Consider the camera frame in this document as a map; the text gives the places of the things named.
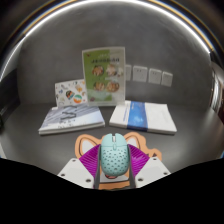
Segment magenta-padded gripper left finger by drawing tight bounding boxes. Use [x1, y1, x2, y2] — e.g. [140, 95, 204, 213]
[57, 143, 103, 190]

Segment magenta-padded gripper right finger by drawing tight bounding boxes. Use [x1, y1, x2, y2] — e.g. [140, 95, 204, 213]
[127, 143, 172, 188]

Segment teal perforated computer mouse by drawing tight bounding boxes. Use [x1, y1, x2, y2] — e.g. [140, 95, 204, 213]
[99, 132, 131, 178]

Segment corgi-shaped orange mouse pad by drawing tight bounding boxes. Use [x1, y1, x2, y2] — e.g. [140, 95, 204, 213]
[74, 131, 163, 191]

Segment grey striped book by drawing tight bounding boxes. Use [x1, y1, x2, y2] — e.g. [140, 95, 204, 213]
[38, 104, 106, 136]

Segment white book with blue band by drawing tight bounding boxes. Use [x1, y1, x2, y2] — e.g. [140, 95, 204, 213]
[108, 99, 178, 136]

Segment white sticker sheet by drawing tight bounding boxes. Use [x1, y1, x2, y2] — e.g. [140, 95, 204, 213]
[54, 78, 88, 108]

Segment green menu sign stand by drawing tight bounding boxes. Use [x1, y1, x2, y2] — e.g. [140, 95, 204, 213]
[81, 46, 127, 107]

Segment white wall socket plates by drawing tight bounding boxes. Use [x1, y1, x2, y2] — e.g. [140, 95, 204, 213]
[124, 64, 174, 88]

